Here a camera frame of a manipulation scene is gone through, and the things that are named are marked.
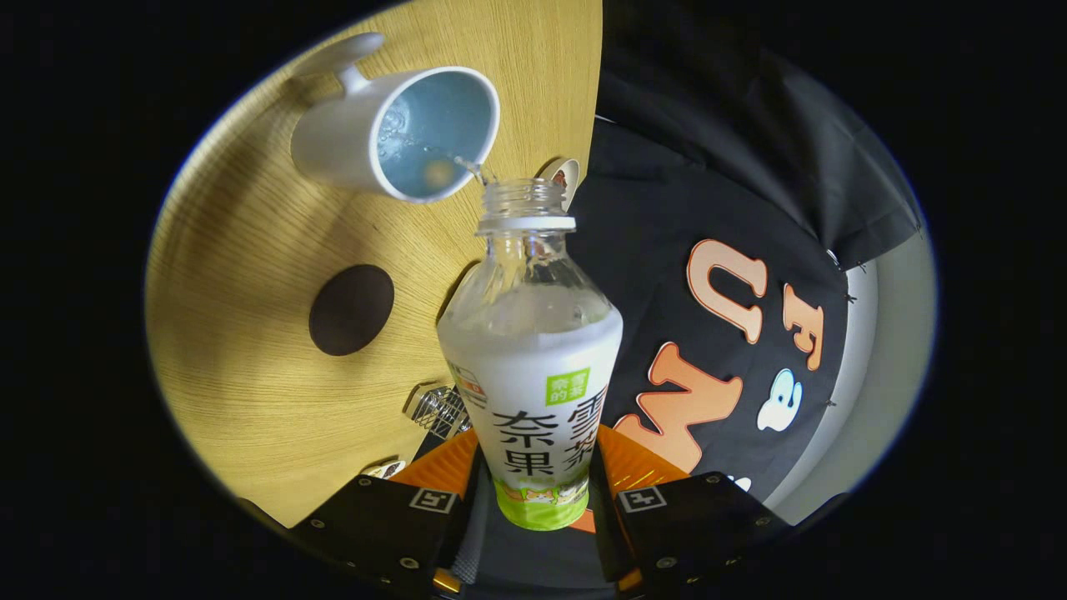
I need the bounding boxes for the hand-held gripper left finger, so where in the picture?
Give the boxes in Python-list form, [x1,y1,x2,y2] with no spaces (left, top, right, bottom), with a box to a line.
[288,429,484,597]

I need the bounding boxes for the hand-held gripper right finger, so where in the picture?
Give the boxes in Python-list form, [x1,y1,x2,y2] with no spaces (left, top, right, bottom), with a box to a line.
[588,423,791,594]

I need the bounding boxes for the clear juice bottle white label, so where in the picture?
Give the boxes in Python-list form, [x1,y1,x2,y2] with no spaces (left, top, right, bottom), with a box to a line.
[437,177,624,533]

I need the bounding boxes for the dark brown round coaster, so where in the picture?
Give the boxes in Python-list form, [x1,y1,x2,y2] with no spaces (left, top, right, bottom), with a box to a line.
[308,264,396,358]

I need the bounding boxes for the white cup with knob handle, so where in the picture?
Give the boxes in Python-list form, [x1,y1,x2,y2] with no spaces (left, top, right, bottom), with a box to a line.
[290,32,502,204]

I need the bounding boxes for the wooden table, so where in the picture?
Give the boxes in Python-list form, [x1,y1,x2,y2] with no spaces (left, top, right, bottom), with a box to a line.
[143,0,603,529]

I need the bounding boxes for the black backdrop cloth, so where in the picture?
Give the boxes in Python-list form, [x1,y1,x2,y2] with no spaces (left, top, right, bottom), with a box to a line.
[450,0,924,594]

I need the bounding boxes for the small white dish red snacks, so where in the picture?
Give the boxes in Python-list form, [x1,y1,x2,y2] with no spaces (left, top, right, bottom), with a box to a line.
[542,158,582,213]

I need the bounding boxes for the metal wire holder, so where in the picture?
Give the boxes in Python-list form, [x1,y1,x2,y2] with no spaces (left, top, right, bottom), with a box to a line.
[404,383,472,441]

